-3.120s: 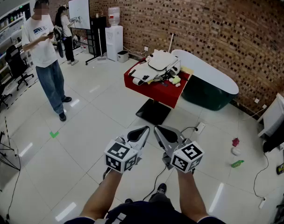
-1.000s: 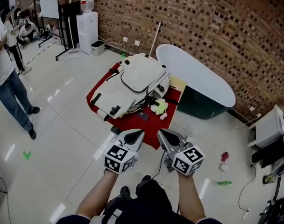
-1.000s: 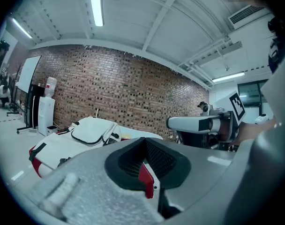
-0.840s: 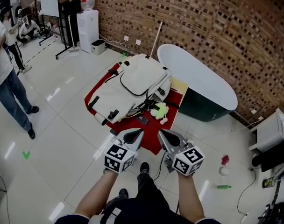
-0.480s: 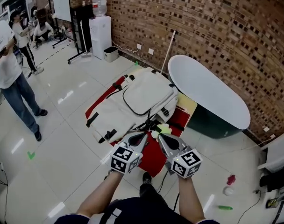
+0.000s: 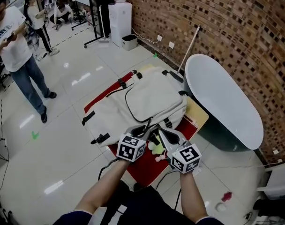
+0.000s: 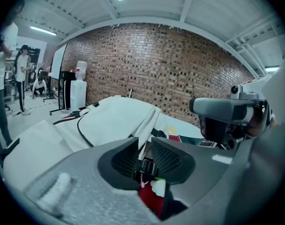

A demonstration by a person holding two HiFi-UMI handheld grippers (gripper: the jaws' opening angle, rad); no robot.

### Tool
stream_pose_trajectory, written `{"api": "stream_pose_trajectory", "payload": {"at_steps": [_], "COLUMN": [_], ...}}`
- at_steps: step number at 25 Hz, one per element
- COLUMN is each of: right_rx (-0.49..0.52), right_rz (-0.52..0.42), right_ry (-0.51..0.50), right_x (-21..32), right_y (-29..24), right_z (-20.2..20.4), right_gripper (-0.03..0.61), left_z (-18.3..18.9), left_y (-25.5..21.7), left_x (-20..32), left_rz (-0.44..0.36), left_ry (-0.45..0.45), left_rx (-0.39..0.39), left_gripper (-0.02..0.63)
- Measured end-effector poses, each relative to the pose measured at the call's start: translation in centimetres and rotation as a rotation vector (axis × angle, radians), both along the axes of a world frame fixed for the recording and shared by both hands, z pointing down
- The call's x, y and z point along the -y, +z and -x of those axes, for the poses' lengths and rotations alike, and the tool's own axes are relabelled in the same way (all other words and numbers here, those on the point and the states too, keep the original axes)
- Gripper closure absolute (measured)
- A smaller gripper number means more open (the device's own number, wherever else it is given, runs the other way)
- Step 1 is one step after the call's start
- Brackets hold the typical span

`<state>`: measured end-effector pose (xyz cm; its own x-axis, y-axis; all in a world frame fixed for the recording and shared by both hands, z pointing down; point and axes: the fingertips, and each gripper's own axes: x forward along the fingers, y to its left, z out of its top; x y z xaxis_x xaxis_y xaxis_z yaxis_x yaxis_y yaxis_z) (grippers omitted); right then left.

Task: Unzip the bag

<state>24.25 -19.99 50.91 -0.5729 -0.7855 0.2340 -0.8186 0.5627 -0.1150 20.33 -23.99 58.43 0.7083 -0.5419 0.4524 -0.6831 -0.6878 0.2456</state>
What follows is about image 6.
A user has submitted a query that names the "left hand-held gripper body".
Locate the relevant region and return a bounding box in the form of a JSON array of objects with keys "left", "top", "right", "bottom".
[{"left": 116, "top": 133, "right": 147, "bottom": 163}]

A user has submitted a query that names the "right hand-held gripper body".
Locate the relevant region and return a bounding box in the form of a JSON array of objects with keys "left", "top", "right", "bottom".
[{"left": 167, "top": 141, "right": 202, "bottom": 174}]

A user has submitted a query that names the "beige backpack with black straps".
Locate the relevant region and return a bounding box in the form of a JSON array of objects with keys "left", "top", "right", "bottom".
[{"left": 81, "top": 66, "right": 189, "bottom": 148}]

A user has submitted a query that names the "person's left forearm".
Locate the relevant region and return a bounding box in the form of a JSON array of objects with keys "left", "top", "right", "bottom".
[{"left": 74, "top": 158, "right": 131, "bottom": 217}]

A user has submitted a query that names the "person's right forearm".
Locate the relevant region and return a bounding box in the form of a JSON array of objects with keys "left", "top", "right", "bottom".
[{"left": 179, "top": 171, "right": 209, "bottom": 223}]

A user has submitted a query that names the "small red object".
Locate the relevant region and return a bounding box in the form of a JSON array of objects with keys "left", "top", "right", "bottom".
[{"left": 221, "top": 191, "right": 233, "bottom": 203}]

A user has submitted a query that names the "white oval bathtub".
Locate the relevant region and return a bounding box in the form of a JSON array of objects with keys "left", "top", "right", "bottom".
[{"left": 183, "top": 54, "right": 264, "bottom": 152}]

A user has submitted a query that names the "person's dark clothing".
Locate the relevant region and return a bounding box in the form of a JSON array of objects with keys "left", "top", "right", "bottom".
[{"left": 45, "top": 181, "right": 225, "bottom": 225}]

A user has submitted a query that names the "white waste bin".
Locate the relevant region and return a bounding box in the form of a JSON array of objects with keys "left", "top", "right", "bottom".
[{"left": 121, "top": 34, "right": 139, "bottom": 52}]

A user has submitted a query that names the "grey chair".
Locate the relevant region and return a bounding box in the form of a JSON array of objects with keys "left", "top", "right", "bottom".
[{"left": 252, "top": 163, "right": 285, "bottom": 220}]

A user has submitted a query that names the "white water dispenser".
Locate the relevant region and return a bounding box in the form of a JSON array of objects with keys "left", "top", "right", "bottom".
[{"left": 108, "top": 2, "right": 133, "bottom": 48}]

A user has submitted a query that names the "white flat mop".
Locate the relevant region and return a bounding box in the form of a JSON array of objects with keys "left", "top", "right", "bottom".
[{"left": 98, "top": 5, "right": 111, "bottom": 45}]

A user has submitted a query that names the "black rolling stand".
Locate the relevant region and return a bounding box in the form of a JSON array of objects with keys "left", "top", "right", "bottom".
[{"left": 83, "top": 0, "right": 112, "bottom": 49}]

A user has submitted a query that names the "black office chair base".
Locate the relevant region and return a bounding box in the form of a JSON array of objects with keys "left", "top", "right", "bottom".
[{"left": 0, "top": 191, "right": 15, "bottom": 225}]

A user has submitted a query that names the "yellow-green plush keychain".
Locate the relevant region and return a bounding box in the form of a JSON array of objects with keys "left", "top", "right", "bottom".
[{"left": 151, "top": 135, "right": 167, "bottom": 155}]

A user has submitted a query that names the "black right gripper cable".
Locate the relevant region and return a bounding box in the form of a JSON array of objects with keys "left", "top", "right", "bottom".
[{"left": 155, "top": 170, "right": 183, "bottom": 211}]

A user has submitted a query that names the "white-handled mop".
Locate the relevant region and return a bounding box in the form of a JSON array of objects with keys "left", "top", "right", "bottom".
[{"left": 169, "top": 24, "right": 201, "bottom": 83}]

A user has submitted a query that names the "white power cord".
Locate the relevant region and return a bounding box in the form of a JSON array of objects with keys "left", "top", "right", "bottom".
[{"left": 131, "top": 27, "right": 160, "bottom": 44}]

